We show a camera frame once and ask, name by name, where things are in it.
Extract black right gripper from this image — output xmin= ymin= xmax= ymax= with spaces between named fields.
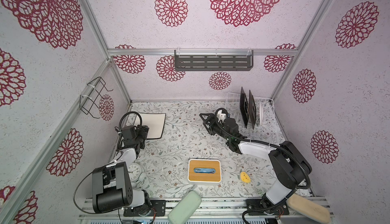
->
xmin=201 ymin=113 xmax=231 ymax=144

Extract white square plate black rim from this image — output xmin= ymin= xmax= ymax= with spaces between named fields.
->
xmin=140 ymin=113 xmax=166 ymax=140

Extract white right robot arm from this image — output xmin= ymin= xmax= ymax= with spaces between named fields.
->
xmin=199 ymin=108 xmax=312 ymax=210

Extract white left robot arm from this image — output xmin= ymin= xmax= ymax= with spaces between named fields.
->
xmin=92 ymin=124 xmax=152 ymax=215

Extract white alarm clock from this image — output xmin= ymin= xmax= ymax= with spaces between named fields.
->
xmin=128 ymin=163 xmax=147 ymax=188

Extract small white round plate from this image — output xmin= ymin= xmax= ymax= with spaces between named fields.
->
xmin=259 ymin=101 xmax=265 ymax=125

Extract white wooden tissue box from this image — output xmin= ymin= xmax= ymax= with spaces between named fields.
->
xmin=187 ymin=159 xmax=222 ymax=185

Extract yellow sponge piece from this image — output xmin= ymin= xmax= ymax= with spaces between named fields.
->
xmin=240 ymin=172 xmax=251 ymax=183

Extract beige padded cushion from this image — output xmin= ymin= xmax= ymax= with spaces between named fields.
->
xmin=286 ymin=194 xmax=331 ymax=224

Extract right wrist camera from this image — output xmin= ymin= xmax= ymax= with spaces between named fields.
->
xmin=216 ymin=110 xmax=229 ymax=123

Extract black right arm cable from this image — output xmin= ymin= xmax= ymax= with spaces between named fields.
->
xmin=214 ymin=108 xmax=312 ymax=224

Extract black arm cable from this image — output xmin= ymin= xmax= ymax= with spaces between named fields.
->
xmin=117 ymin=111 xmax=144 ymax=150
xmin=214 ymin=108 xmax=312 ymax=224

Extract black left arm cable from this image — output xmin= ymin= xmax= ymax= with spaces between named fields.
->
xmin=117 ymin=111 xmax=144 ymax=150

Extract white wire dish rack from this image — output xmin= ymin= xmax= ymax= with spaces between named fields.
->
xmin=224 ymin=91 xmax=280 ymax=144

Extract black wire wall basket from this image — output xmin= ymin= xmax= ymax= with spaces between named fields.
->
xmin=79 ymin=77 xmax=114 ymax=121

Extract grey wall shelf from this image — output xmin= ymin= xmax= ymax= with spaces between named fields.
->
xmin=174 ymin=50 xmax=254 ymax=72

